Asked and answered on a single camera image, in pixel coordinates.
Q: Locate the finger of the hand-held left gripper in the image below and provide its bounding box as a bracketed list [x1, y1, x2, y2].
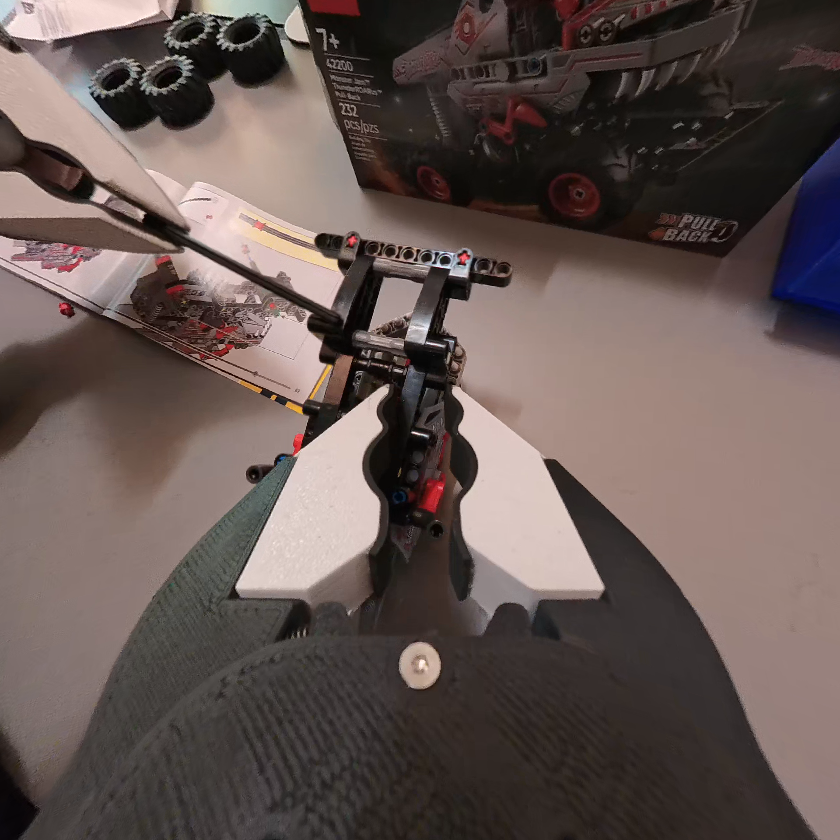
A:
[0, 167, 186, 255]
[0, 39, 194, 235]

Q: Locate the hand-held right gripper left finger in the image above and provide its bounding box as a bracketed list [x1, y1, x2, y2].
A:
[234, 387, 389, 616]

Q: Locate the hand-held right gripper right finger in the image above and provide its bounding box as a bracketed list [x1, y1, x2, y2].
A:
[446, 387, 606, 611]

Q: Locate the long black toy axle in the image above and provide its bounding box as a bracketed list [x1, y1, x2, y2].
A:
[176, 231, 345, 326]

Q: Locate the toy brick vehicle model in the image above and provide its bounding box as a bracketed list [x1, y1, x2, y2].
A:
[245, 230, 516, 567]

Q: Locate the grey desk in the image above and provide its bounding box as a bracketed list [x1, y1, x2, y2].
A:
[0, 0, 840, 840]

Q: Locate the black toy tire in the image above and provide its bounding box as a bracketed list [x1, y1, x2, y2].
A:
[139, 56, 216, 129]
[88, 58, 158, 129]
[217, 13, 284, 86]
[164, 12, 227, 76]

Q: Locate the white printed paper sheet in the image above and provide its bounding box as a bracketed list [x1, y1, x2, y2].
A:
[0, 0, 179, 42]

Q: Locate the open building instruction booklet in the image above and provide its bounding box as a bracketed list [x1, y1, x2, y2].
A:
[0, 169, 352, 416]

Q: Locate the black toy set box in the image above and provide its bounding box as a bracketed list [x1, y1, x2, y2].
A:
[298, 0, 840, 258]

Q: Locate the blue storage bin with tag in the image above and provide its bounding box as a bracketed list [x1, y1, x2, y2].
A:
[771, 134, 840, 315]

